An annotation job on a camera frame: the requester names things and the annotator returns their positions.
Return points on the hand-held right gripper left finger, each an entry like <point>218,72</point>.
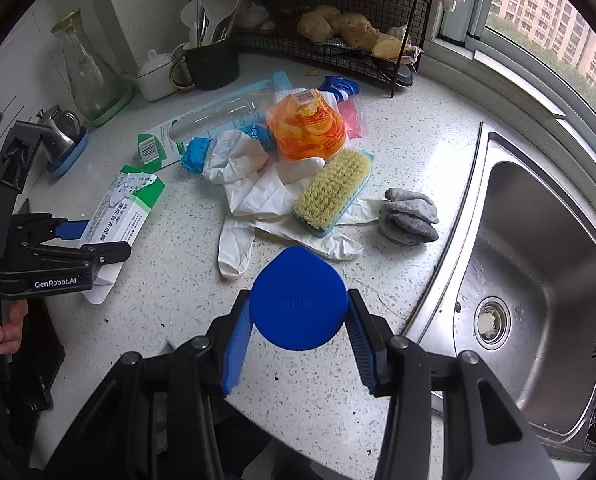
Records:
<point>235,345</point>

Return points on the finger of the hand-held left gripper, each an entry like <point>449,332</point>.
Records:
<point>112,252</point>
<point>70,230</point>

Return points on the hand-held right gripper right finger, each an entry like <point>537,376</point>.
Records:
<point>360,345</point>

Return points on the green white medicine box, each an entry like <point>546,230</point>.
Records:
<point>127,200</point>

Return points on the blue round plastic lid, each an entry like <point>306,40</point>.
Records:
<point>298,300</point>

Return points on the white rubber glove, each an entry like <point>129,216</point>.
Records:
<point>232,155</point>
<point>237,245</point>

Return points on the light blue plastic wrapper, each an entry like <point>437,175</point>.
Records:
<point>193,154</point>

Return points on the grey cloth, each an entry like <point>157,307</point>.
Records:
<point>410,217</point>

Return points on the bristle scrubbing brush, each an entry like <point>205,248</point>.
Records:
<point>328,190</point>

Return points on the torn clear blister package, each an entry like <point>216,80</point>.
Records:
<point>212,115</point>

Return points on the orange plastic food bag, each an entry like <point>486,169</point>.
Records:
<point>305,132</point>

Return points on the pink plastic bag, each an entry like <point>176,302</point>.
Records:
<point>353,120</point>

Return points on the white textured wipe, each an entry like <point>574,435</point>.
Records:
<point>281,98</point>

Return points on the dark blue wrapper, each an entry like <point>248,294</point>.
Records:
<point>340,85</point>

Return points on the person's left hand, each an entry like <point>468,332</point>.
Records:
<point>15,327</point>

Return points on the blue dish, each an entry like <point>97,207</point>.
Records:
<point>72,157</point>

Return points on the small steel teapot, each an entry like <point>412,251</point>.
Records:
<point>60,135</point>

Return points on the sink drain strainer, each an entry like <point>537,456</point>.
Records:
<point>492,322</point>

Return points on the green tray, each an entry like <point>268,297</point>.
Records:
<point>120,105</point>

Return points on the glass carafe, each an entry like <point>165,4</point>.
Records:
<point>85,80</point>

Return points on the stainless steel sink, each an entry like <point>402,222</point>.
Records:
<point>538,240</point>

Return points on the white plastic ladle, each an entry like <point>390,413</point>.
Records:
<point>220,10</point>

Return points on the garlic bulb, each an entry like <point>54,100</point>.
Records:
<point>253,16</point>

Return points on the wooden chopstick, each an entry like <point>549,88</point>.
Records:
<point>237,5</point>

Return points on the window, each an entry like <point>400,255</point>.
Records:
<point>478,10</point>

